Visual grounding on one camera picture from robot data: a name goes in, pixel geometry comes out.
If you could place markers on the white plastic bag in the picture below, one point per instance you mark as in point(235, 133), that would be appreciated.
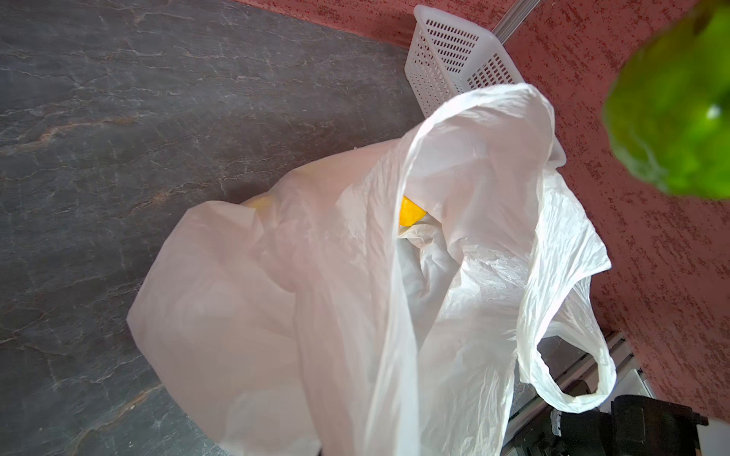
point(306, 321)

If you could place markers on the green fruit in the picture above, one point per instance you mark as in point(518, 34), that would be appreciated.
point(667, 114)

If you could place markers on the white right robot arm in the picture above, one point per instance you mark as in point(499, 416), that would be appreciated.
point(634, 425)

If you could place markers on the yellow fruit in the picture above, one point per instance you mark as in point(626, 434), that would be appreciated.
point(410, 213)

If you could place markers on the white perforated plastic basket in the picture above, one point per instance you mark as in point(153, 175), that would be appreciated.
point(450, 55)

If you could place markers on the aluminium front mounting rail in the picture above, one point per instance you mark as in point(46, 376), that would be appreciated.
point(631, 378)

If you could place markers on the aluminium right corner post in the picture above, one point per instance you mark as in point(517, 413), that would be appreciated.
point(515, 16)

